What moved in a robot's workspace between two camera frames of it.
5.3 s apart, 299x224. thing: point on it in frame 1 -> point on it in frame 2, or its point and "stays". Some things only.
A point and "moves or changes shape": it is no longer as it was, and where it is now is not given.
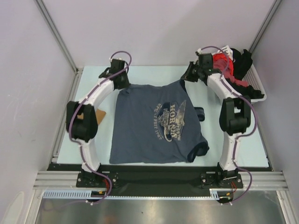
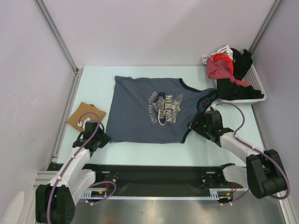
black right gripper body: (201, 68) -> (202, 127)
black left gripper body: (124, 81) -> (102, 137)
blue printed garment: (155, 124) moves or changes shape
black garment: (241, 62) stays
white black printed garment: (227, 50) stays
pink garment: (224, 66) stays
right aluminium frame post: (271, 12) stays
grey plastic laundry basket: (255, 80) stays
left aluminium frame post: (58, 36) stays
